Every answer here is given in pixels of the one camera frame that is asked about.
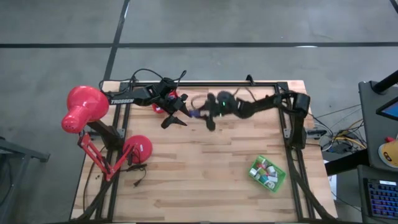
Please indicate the black diagonal pole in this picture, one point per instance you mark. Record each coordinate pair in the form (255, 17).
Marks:
(385, 82)

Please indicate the white two-port wall charger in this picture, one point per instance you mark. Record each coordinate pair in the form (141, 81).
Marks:
(253, 171)

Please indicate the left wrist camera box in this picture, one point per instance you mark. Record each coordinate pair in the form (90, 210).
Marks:
(168, 84)

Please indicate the black computer keyboard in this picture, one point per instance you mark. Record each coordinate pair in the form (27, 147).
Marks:
(384, 199)

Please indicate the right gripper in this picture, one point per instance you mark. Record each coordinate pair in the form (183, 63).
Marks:
(225, 105)

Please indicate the white cube wall charger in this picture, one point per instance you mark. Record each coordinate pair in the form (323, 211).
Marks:
(273, 179)

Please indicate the desk monitor blue screen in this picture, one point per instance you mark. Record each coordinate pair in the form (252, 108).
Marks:
(391, 110)

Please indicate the green white wall charger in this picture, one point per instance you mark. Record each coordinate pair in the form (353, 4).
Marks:
(263, 172)

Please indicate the grey office desk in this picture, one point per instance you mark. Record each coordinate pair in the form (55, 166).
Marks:
(370, 124)

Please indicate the grey metal cart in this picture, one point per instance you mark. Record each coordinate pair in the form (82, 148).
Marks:
(25, 152)

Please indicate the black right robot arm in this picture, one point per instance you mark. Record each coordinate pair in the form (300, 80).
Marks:
(267, 104)

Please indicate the white charger round mark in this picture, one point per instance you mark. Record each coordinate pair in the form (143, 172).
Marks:
(270, 185)

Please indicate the silver metal bracket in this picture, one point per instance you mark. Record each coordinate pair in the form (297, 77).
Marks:
(286, 133)
(121, 133)

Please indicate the green plastic basket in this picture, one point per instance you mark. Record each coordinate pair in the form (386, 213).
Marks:
(281, 175)

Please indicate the small red object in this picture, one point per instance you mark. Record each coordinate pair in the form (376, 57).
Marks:
(389, 139)

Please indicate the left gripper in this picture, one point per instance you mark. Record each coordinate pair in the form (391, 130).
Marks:
(172, 99)

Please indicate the black aluminium table frame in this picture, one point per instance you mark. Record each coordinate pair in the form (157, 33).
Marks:
(202, 84)

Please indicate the navy blue rectangular box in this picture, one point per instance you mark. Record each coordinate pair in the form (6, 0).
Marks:
(194, 114)

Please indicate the white black wall charger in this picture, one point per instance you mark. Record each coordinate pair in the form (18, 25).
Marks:
(271, 170)

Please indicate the red plastic basket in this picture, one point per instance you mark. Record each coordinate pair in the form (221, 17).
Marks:
(156, 109)

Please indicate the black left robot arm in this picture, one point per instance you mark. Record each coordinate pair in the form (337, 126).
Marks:
(130, 99)

